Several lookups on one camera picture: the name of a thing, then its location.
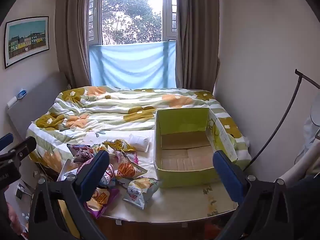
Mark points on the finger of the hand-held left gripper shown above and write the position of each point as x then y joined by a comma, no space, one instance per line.
6,140
25,146

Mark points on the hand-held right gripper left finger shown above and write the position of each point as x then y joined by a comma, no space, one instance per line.
95,172

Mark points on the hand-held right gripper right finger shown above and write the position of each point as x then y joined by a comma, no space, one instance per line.
227,177

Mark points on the pile of snack packets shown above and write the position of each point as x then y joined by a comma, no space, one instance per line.
127,170

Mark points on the green cardboard box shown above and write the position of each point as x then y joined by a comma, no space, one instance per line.
182,177

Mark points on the purple snack bag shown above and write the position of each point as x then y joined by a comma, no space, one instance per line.
81,152

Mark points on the gold snack bag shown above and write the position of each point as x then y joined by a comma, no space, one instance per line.
117,145

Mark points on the grey headboard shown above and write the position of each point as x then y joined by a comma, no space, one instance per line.
37,105

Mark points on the small blue white object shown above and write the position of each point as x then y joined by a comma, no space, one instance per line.
22,93

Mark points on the white wrapped packet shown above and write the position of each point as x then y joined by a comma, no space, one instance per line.
138,142

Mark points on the cream floral tablecloth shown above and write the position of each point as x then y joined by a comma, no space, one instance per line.
180,202

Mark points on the floral green striped blanket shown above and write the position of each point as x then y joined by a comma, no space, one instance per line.
112,105

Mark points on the white patterned cloth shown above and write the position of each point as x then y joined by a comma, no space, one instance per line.
310,135

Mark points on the framed houses picture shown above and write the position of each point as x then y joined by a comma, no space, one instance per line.
26,40

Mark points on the light blue cloth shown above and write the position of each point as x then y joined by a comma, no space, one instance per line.
130,65

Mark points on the brown curtain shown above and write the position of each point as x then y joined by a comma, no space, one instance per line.
72,42
197,42

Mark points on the window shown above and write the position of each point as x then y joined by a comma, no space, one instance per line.
130,12

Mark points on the white tube frame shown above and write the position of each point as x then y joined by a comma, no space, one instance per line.
297,163

